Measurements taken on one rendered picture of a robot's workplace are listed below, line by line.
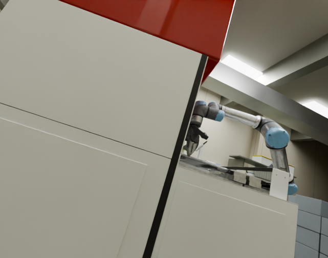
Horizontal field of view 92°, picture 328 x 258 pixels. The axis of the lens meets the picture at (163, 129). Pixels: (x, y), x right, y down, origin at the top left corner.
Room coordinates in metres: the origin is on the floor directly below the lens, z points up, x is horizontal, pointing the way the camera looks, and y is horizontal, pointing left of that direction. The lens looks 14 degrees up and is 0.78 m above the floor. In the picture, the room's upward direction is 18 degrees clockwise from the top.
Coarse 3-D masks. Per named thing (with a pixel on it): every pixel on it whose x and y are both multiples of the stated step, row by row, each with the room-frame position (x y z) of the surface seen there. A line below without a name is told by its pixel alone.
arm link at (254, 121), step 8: (208, 104) 1.03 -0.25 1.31; (216, 104) 0.99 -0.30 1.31; (232, 112) 0.98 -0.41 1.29; (240, 112) 0.99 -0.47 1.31; (240, 120) 1.00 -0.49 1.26; (248, 120) 0.99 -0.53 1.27; (256, 120) 0.98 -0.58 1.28; (264, 120) 0.96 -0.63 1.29; (272, 120) 0.94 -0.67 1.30; (256, 128) 1.01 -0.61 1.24
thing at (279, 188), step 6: (276, 174) 0.78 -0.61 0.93; (282, 174) 0.78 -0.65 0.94; (288, 174) 0.79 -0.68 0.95; (276, 180) 0.78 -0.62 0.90; (282, 180) 0.78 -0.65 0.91; (288, 180) 0.79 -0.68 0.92; (276, 186) 0.78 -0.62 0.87; (282, 186) 0.78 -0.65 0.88; (270, 192) 0.78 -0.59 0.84; (276, 192) 0.78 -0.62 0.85; (282, 192) 0.78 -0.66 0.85; (282, 198) 0.79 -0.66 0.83
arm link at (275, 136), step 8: (264, 128) 0.94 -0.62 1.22; (272, 128) 0.88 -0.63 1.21; (280, 128) 0.85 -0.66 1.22; (264, 136) 0.93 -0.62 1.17; (272, 136) 0.87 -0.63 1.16; (280, 136) 0.85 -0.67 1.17; (288, 136) 0.84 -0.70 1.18; (272, 144) 0.89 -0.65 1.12; (280, 144) 0.88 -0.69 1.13; (272, 152) 0.97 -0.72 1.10; (280, 152) 0.94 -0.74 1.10; (272, 160) 1.02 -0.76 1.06; (280, 160) 0.97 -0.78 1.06; (280, 168) 1.01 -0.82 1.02; (288, 168) 1.01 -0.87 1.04; (288, 192) 1.09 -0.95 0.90
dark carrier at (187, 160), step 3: (183, 159) 1.10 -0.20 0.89; (186, 159) 1.04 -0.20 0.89; (189, 159) 0.99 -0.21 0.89; (186, 162) 1.25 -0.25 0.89; (189, 162) 1.18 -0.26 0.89; (192, 162) 1.11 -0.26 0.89; (195, 162) 1.05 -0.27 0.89; (198, 162) 1.01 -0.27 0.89; (195, 165) 1.26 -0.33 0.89; (198, 165) 1.20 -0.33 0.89; (201, 165) 1.13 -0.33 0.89; (204, 165) 1.07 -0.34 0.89; (207, 165) 1.01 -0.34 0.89; (219, 168) 0.97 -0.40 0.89
